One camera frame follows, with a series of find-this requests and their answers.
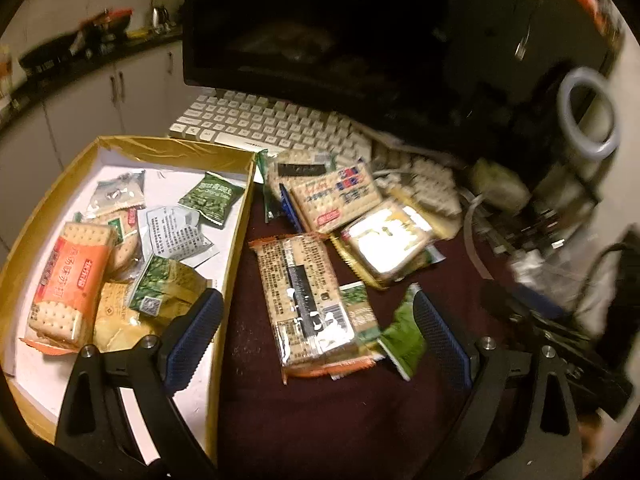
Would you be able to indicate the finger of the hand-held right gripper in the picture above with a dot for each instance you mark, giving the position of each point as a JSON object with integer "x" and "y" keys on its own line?
{"x": 525, "y": 315}

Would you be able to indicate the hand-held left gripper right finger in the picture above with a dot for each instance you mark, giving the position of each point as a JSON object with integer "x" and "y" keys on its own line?
{"x": 442, "y": 340}

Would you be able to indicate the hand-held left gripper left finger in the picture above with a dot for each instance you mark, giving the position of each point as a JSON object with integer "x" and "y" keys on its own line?
{"x": 192, "y": 342}

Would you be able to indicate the white-backed green snack packet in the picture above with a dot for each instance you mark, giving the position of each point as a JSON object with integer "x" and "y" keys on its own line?
{"x": 175, "y": 235}

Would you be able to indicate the round cracker packet green trim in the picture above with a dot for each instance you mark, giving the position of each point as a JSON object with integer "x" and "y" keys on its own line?
{"x": 125, "y": 240}

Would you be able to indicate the orange label cracker packet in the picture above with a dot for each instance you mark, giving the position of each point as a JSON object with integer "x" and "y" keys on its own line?
{"x": 67, "y": 280}

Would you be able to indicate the dark green pea packet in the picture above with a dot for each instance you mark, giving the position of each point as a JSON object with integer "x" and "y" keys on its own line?
{"x": 212, "y": 200}

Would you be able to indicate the yellow-edged cardboard box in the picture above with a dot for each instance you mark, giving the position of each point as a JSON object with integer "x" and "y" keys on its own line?
{"x": 235, "y": 195}

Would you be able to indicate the clear plastic container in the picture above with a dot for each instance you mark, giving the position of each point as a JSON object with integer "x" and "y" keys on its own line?
{"x": 545, "y": 275}

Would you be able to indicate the yellow snack packet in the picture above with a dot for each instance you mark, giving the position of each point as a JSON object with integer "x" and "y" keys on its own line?
{"x": 117, "y": 325}

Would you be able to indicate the green snack packet white print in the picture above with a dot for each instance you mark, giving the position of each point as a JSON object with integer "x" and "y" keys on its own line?
{"x": 357, "y": 310}

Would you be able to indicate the yellow-edged cracker packet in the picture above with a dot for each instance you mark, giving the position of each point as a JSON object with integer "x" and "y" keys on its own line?
{"x": 385, "y": 242}

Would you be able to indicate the large cracker packet orange trim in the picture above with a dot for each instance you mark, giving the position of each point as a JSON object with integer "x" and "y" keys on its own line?
{"x": 295, "y": 290}

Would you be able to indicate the small beige box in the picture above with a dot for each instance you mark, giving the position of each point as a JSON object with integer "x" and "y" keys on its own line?
{"x": 500, "y": 185}

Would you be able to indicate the small silver snack packet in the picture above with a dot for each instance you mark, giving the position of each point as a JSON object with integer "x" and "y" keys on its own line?
{"x": 116, "y": 192}

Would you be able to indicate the blue label cracker packet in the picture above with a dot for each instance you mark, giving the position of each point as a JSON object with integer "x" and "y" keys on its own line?
{"x": 335, "y": 197}

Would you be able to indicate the green-edged cracker packet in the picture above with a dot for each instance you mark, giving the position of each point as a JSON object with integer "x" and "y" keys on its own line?
{"x": 300, "y": 165}

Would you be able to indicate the white keyboard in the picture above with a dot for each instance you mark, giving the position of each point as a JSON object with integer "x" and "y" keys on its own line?
{"x": 270, "y": 120}

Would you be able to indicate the white kitchen cabinet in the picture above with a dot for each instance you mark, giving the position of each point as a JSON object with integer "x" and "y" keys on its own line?
{"x": 90, "y": 105}

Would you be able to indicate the red printed box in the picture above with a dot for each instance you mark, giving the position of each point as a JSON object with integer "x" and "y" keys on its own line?
{"x": 595, "y": 0}

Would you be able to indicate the steel kettle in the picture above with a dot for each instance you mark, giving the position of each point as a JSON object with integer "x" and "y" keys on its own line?
{"x": 160, "y": 17}

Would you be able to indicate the red-rimmed black pot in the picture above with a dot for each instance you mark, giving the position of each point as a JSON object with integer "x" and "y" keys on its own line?
{"x": 107, "y": 22}

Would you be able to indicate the black computer monitor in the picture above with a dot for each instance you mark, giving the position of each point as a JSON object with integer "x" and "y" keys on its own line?
{"x": 325, "y": 30}

